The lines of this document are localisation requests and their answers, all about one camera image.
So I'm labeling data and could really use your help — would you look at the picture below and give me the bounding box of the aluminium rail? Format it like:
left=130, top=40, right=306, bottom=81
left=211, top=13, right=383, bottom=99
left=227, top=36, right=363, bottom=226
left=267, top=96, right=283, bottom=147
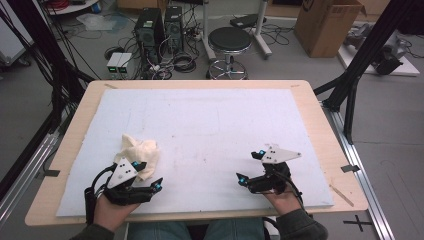
left=0, top=133, right=61, bottom=228
left=321, top=101, right=396, bottom=240

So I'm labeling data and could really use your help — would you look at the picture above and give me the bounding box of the clear plastic bag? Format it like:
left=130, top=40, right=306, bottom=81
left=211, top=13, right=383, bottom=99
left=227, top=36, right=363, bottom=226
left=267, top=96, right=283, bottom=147
left=76, top=13, right=129, bottom=33

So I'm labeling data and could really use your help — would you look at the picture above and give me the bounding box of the black computer tower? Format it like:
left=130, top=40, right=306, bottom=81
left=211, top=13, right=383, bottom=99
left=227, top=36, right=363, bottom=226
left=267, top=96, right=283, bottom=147
left=163, top=5, right=185, bottom=54
left=134, top=8, right=165, bottom=64

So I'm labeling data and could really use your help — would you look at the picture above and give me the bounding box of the black flat device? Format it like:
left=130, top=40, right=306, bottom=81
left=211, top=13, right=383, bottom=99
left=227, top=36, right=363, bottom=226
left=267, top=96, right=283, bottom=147
left=229, top=13, right=268, bottom=29

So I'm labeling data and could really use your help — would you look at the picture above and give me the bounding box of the person's right hand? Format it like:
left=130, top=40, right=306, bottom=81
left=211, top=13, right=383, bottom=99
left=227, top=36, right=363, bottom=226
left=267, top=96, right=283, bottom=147
left=263, top=189, right=303, bottom=216

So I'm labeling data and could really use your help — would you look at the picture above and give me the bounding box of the coiled black cable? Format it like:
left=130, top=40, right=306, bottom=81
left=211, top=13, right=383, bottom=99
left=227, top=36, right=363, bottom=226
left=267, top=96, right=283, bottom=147
left=173, top=53, right=198, bottom=74

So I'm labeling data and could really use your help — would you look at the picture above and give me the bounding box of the right hand-held gripper cable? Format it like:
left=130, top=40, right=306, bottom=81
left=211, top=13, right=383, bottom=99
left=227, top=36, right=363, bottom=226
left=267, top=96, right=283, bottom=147
left=273, top=166, right=307, bottom=212

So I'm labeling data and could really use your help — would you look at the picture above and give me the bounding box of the black metal frame with cables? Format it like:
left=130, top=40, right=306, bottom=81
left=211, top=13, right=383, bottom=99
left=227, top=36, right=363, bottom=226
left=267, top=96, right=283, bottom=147
left=0, top=0, right=96, bottom=134

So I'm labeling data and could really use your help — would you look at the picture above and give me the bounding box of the white foam mat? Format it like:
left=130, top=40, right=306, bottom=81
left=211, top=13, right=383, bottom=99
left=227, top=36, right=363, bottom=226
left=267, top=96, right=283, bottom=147
left=55, top=88, right=335, bottom=218

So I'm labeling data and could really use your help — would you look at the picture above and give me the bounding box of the person's left hand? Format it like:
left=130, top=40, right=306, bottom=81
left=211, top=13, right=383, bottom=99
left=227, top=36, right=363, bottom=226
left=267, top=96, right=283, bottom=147
left=93, top=194, right=141, bottom=233

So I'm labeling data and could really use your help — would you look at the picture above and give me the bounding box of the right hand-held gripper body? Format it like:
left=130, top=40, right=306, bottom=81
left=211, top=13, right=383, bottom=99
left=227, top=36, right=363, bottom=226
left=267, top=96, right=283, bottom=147
left=248, top=144, right=303, bottom=195

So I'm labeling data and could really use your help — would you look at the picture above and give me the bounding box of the white metal table leg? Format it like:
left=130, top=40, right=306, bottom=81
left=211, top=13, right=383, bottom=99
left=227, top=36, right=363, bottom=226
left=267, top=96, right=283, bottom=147
left=253, top=0, right=273, bottom=59

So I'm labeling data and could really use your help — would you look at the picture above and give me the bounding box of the black round stool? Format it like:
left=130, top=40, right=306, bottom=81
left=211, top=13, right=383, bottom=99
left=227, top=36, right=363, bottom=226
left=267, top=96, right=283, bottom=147
left=205, top=26, right=254, bottom=80

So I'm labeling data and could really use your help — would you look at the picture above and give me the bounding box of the grey and black machine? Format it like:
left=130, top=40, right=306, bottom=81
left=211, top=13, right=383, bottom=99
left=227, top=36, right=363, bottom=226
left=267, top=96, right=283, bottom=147
left=343, top=23, right=409, bottom=76

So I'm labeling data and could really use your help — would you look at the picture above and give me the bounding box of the cream cloth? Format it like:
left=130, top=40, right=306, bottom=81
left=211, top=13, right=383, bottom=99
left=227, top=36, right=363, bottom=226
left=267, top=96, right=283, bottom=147
left=113, top=133, right=161, bottom=183

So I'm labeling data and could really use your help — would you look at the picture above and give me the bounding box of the white round table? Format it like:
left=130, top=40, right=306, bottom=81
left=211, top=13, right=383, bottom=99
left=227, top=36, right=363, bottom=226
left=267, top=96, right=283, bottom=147
left=46, top=0, right=101, bottom=16

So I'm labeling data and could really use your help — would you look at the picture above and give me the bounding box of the black tape cross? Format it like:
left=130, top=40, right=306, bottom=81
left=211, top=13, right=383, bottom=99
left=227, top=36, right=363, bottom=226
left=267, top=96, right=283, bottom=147
left=343, top=214, right=373, bottom=233

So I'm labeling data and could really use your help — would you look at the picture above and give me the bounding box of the person's leg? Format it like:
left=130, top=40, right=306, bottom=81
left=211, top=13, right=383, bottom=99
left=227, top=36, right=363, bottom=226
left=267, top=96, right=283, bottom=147
left=204, top=218, right=268, bottom=240
left=128, top=221, right=193, bottom=240

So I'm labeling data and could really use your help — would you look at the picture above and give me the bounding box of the white panel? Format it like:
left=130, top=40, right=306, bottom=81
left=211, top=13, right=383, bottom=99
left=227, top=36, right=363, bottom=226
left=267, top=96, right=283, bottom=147
left=0, top=0, right=34, bottom=66

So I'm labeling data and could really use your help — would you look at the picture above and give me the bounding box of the person's right leg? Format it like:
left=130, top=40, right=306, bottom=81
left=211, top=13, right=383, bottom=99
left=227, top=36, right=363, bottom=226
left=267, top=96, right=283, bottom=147
left=204, top=218, right=268, bottom=240

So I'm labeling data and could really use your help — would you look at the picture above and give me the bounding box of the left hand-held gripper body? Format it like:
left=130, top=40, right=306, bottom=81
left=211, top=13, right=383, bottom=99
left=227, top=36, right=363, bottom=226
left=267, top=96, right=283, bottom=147
left=102, top=157, right=154, bottom=206

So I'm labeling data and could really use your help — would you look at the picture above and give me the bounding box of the white power supply box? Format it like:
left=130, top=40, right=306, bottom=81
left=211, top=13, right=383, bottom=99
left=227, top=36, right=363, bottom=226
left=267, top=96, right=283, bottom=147
left=117, top=52, right=134, bottom=75
left=106, top=52, right=124, bottom=75

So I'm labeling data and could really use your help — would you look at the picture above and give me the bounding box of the white floor board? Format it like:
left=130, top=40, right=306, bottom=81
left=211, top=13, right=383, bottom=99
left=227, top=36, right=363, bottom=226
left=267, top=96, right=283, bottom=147
left=338, top=44, right=421, bottom=78

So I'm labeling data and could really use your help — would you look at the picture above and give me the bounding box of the brown cardboard box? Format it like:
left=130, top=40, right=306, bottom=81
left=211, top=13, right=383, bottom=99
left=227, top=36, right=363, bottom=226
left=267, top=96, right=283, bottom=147
left=293, top=0, right=368, bottom=58

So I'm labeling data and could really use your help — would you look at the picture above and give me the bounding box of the person's left leg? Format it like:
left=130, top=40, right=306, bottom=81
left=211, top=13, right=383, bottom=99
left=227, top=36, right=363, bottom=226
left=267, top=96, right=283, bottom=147
left=128, top=221, right=193, bottom=240

